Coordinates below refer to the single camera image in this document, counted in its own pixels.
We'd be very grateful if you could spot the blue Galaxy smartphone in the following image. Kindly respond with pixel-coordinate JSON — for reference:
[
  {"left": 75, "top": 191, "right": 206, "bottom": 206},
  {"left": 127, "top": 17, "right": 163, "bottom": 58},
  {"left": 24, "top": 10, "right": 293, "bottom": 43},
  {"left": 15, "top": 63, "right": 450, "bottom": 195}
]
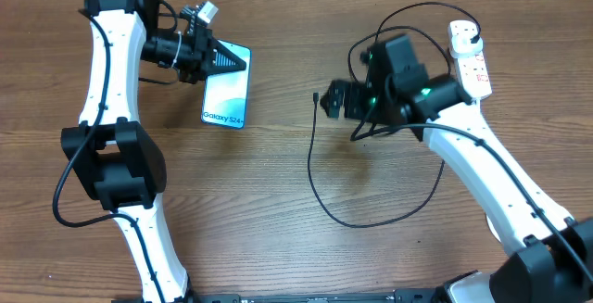
[{"left": 201, "top": 40, "right": 252, "bottom": 129}]

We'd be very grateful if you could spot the black USB charging cable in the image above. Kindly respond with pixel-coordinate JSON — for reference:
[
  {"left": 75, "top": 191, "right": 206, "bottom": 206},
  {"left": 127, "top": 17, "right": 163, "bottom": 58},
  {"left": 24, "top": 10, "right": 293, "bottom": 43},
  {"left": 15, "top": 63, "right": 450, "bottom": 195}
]
[{"left": 307, "top": 1, "right": 483, "bottom": 230}]

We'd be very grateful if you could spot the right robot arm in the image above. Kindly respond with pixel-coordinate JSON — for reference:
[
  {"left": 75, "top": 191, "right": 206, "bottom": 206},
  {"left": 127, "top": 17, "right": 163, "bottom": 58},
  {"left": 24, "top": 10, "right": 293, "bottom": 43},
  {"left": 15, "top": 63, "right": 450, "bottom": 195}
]
[{"left": 313, "top": 35, "right": 592, "bottom": 302}]

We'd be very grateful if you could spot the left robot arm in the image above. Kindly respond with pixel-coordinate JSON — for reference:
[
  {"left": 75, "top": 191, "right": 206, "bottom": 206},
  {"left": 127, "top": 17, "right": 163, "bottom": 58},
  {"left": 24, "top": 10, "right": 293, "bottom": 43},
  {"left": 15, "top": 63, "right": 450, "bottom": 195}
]
[{"left": 60, "top": 0, "right": 250, "bottom": 302}]

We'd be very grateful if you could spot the white charger plug adapter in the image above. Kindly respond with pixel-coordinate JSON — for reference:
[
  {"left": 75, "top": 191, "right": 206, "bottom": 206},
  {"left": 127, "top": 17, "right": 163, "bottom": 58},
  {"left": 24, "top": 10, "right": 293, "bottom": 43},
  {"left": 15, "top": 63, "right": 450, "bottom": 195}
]
[{"left": 449, "top": 27, "right": 484, "bottom": 58}]

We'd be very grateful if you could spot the white power strip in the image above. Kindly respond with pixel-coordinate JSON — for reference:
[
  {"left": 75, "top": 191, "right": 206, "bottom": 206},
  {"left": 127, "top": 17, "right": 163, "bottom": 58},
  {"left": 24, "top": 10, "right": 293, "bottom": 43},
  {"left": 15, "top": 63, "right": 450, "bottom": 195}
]
[{"left": 448, "top": 19, "right": 492, "bottom": 102}]

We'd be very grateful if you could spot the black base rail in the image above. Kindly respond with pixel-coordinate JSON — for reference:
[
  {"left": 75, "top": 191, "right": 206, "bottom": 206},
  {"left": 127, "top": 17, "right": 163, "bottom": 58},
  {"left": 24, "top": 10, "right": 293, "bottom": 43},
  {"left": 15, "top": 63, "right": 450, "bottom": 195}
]
[{"left": 174, "top": 288, "right": 435, "bottom": 303}]

